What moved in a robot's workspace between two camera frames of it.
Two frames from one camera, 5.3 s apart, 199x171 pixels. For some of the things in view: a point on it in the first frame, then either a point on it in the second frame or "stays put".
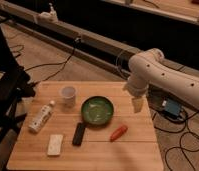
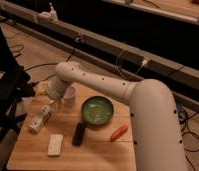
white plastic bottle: (35, 124) stays put
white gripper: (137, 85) to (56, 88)
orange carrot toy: (118, 132) stays put
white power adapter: (49, 16) stays put
